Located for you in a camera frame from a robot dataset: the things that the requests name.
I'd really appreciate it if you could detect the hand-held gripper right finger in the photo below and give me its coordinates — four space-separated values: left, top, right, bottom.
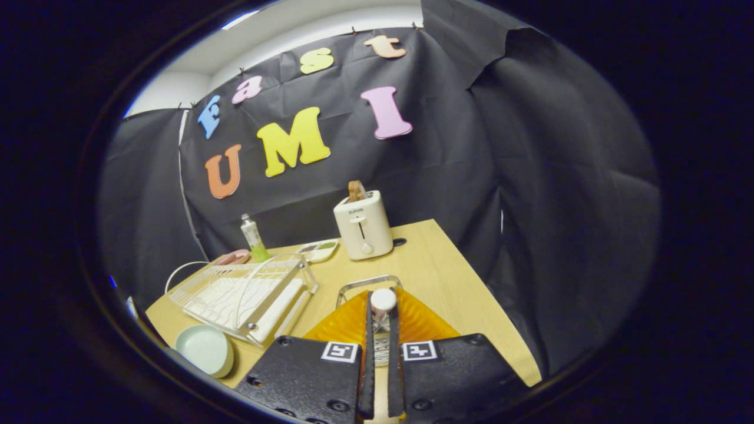
387 287 528 424

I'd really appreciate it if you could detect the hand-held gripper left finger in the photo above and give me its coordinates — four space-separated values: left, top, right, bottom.
244 289 376 424

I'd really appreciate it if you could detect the spoon with pink checked handle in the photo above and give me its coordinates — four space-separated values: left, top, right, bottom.
370 288 398 367

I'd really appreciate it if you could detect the metal wire basket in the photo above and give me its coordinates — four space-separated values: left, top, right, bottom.
336 274 404 310

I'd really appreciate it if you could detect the white wire dish rack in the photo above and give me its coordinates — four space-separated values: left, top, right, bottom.
165 253 319 348

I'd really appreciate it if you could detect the pale green plate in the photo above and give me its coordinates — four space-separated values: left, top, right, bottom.
175 324 234 379

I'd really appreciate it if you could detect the pink plate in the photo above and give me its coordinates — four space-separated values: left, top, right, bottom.
213 249 252 267

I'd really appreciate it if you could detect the white drip tray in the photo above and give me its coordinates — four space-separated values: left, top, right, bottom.
183 276 307 344

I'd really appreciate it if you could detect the white divided tray with grains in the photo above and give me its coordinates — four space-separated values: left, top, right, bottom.
293 238 340 263

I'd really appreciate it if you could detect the white toaster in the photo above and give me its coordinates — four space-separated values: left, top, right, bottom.
333 190 394 261

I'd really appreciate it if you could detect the clear bottle with green liquid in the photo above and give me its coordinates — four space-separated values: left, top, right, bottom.
240 213 272 263

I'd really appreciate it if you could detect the black backdrop cloth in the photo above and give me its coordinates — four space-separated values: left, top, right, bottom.
97 0 662 377

